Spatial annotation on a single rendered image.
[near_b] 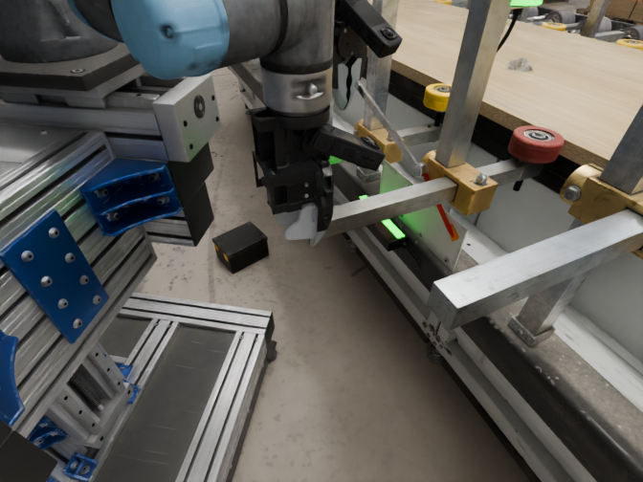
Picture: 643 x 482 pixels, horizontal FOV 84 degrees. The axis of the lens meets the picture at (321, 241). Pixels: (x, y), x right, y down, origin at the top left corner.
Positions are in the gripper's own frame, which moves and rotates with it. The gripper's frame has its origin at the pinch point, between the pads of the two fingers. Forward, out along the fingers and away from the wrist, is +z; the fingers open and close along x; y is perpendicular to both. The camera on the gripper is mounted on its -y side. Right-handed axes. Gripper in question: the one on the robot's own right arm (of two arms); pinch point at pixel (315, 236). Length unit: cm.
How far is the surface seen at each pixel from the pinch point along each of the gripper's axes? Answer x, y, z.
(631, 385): 33, -41, 20
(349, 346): -26, -25, 82
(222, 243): -88, 6, 70
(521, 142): 0.3, -37.7, -8.1
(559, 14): -103, -176, -4
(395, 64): -50, -46, -7
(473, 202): 5.0, -25.0, -2.5
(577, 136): 2.2, -48.7, -8.1
